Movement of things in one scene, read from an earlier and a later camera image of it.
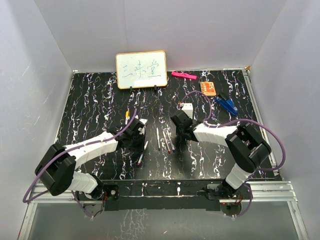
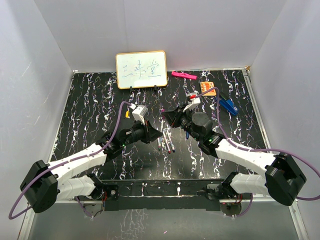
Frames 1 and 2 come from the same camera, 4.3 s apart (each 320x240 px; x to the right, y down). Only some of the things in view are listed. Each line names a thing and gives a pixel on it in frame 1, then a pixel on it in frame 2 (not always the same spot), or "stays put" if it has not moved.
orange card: [208, 88] stays put
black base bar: [120, 195] stays put
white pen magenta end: [141, 156] to [161, 128]
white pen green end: [159, 148] stays put
